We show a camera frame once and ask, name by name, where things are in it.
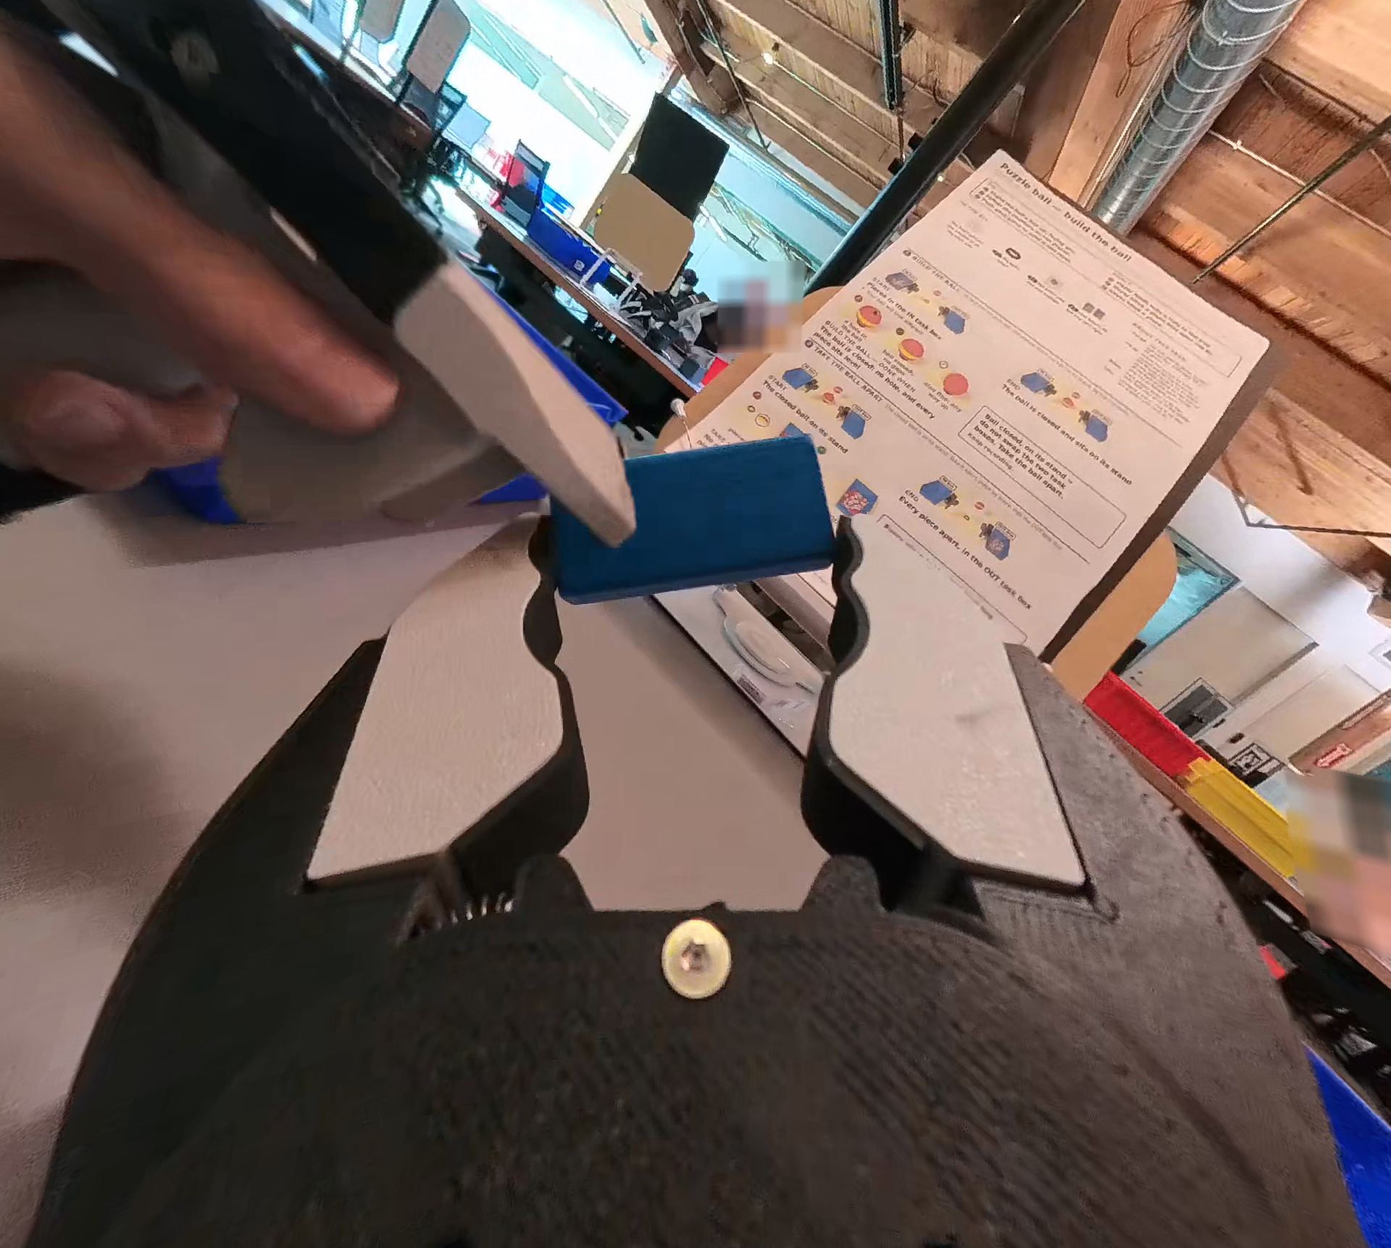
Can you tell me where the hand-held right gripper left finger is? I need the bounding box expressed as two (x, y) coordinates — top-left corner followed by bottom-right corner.
(305, 514), (594, 902)

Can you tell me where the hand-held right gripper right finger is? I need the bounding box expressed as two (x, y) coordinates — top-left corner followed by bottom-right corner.
(802, 514), (1088, 906)

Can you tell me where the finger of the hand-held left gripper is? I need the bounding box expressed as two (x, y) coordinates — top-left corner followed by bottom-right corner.
(393, 259), (639, 549)
(221, 395), (551, 524)

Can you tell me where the blue plastic bin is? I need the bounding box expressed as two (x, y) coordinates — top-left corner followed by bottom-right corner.
(1304, 1047), (1391, 1248)
(152, 287), (631, 524)

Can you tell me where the blue rectangular block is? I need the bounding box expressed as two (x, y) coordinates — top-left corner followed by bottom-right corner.
(548, 436), (839, 607)

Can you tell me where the red plastic bin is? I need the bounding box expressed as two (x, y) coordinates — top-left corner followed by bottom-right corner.
(1083, 672), (1209, 782)

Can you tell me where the white board stand base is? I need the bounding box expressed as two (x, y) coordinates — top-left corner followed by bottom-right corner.
(657, 579), (839, 760)

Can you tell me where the wooden display board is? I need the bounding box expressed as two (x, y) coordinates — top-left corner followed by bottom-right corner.
(652, 287), (1284, 707)

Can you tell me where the yellow plastic bin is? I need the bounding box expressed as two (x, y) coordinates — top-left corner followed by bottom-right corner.
(1183, 753), (1322, 880)

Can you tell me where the printed instruction sheet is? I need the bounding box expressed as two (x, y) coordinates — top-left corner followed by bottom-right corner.
(663, 151), (1274, 657)

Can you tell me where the black metal pole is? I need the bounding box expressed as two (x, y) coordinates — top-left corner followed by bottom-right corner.
(809, 0), (1203, 294)

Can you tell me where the silver ventilation duct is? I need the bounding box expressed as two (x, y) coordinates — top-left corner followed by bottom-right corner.
(1091, 0), (1391, 233)

